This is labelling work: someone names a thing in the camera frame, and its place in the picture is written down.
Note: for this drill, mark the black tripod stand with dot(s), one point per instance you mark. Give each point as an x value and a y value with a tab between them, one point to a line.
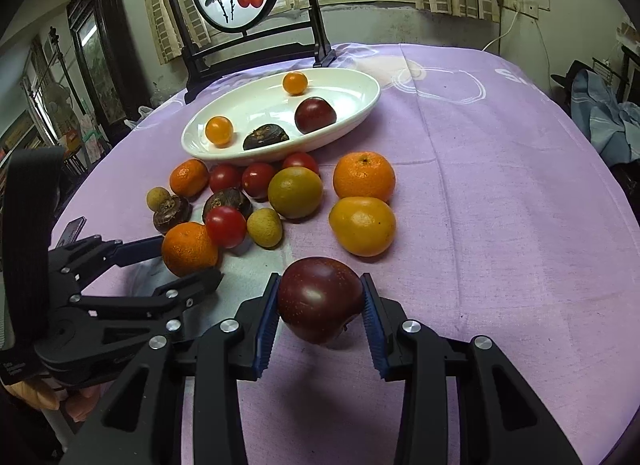
56	50

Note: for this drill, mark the dark brown water chestnut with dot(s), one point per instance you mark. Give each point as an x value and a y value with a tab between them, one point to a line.
171	215
225	200
265	138

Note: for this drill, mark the large orange mandarin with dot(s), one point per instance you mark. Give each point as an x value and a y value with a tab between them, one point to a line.
364	176

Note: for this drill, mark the purple tablecloth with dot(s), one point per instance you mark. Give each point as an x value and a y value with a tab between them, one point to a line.
500	195

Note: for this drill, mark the small silver device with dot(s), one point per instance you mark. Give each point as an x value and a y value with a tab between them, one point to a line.
71	231

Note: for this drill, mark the white oval plate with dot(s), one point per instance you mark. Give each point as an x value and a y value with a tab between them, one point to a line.
250	100

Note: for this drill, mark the blue clothes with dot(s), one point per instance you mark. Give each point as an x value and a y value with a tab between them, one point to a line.
600	115

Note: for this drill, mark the dark red plum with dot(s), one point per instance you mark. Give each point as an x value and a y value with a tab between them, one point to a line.
315	115
320	300

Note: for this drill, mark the bookshelf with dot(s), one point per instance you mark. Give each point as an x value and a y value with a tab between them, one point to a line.
20	132

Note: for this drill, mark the greenish yellow orange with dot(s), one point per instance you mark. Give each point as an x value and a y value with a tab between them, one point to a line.
295	192

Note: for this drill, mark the dark wooden framed mirror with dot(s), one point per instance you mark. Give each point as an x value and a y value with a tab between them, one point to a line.
125	45

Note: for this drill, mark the small orange kumquat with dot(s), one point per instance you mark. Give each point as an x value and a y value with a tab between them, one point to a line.
294	82

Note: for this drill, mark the yellow-orange citrus fruit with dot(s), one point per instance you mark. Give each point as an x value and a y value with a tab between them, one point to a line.
362	226

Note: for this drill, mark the electric fan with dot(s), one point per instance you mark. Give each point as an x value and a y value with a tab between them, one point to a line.
57	95

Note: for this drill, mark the red cherry tomato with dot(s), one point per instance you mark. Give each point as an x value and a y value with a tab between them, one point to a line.
258	180
226	226
300	161
225	177

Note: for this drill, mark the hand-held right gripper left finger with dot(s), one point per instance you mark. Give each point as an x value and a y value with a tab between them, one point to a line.
267	325

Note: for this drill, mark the small orange tomato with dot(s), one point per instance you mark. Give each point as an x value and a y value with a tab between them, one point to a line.
219	130

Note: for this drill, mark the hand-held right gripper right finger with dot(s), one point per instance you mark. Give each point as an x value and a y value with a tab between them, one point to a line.
372	330

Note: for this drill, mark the small orange mandarin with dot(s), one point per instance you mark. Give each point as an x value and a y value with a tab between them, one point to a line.
189	177
187	250

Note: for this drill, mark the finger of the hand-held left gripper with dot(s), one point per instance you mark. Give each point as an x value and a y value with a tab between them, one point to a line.
200	282
140	250

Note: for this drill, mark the wall power socket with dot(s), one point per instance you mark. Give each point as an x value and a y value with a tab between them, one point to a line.
520	6

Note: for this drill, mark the person's left hand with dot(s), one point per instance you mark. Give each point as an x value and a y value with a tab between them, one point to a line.
80	402

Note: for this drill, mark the white plastic bag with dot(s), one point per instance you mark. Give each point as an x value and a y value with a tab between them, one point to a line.
141	115

